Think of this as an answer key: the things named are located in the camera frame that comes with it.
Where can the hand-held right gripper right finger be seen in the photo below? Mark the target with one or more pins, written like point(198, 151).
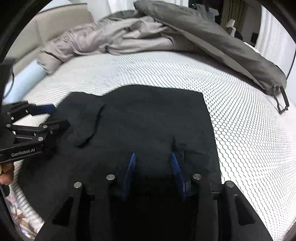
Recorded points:
point(177, 171)

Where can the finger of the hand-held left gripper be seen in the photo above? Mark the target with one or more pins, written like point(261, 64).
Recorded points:
point(44, 109)
point(57, 125)

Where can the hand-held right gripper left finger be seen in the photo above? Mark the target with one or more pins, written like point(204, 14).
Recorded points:
point(129, 171)

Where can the black pants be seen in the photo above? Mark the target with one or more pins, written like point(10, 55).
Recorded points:
point(150, 115)

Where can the person's left hand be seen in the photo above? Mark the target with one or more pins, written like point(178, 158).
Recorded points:
point(7, 176)

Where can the light blue pillow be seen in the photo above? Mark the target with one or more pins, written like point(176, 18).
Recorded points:
point(25, 78)

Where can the white patterned bed mattress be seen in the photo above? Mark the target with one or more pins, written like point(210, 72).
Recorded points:
point(242, 139)

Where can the beige padded headboard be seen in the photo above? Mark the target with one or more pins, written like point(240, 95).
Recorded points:
point(46, 27)

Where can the grey duvet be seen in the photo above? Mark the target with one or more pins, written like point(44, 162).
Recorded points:
point(138, 34)

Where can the white curtain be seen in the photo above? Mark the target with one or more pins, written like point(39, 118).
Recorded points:
point(272, 34)
point(120, 4)

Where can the black plastic buckle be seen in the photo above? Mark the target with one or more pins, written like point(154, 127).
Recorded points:
point(285, 96)

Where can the white cloth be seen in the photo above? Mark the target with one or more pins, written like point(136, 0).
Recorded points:
point(252, 47)

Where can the white office chair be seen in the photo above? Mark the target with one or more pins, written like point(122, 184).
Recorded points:
point(230, 24)

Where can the hanging grey clothes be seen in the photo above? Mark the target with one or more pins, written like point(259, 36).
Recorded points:
point(208, 11)

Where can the brown curtain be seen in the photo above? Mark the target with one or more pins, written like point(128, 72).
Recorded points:
point(231, 9)

